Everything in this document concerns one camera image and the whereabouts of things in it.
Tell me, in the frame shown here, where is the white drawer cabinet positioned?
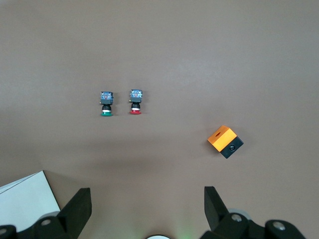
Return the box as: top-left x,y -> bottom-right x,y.
0,170 -> 61,232

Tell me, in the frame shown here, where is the red push button switch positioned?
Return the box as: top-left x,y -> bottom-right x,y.
129,89 -> 143,116

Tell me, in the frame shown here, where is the green push button switch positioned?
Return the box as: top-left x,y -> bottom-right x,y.
99,91 -> 114,117

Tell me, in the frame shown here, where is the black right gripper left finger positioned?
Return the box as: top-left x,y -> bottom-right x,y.
0,188 -> 92,239

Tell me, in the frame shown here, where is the orange and black box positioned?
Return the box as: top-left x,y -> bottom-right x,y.
207,125 -> 244,159

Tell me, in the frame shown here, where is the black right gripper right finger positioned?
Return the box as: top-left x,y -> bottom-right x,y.
200,186 -> 306,239

